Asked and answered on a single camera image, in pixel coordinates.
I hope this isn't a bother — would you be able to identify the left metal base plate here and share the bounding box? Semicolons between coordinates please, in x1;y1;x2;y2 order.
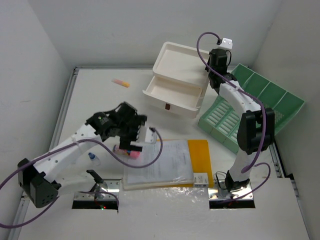
73;179;121;201

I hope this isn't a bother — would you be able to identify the green plastic file tray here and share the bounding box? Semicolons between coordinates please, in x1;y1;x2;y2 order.
198;64;305;154

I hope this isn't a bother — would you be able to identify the pink glue stick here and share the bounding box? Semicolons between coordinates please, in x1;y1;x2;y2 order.
112;144;140;159

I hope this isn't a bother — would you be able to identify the small clear blue-capped bottle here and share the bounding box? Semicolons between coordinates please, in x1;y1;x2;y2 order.
88;152;101;167

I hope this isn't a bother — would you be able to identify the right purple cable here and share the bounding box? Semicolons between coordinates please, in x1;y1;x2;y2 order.
196;31;272;201

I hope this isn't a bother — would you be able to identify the metal base plate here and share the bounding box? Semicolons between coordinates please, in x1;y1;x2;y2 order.
73;179;121;201
207;183;254;201

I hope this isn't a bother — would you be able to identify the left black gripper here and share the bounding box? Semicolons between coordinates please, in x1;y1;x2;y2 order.
119;116;148;151

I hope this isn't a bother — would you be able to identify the white drawer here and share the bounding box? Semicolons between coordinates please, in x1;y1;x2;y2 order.
142;76;205;119

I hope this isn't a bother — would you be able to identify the purple cable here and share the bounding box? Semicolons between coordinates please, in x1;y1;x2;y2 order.
0;127;164;229
196;31;272;201

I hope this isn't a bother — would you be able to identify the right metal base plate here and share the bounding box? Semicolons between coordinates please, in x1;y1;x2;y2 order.
207;183;254;201

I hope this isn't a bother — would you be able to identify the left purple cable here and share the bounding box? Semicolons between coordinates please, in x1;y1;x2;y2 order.
0;127;164;229

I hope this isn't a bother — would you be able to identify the pink orange highlighter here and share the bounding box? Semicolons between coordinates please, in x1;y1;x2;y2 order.
112;78;130;88

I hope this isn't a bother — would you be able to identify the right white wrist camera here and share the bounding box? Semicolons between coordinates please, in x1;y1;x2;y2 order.
217;38;233;51

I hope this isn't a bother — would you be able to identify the clear sleeve with papers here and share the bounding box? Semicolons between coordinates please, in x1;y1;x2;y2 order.
123;139;194;190

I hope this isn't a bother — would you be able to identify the white three-drawer organizer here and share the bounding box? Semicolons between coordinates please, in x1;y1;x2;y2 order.
152;41;210;119

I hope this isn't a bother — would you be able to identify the yellow folder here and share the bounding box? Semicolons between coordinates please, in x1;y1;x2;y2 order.
165;139;214;188

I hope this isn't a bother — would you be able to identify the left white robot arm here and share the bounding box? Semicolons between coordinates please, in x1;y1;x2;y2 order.
17;102;157;208

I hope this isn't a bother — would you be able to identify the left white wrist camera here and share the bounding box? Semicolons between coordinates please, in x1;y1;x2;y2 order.
136;125;157;144

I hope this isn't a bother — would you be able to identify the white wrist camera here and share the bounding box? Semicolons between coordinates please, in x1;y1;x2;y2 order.
136;125;157;144
217;38;233;51

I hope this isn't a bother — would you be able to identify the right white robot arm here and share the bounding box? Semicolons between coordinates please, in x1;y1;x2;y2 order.
143;42;275;192

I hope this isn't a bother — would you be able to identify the small white box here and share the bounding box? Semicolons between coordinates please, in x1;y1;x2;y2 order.
193;172;209;188

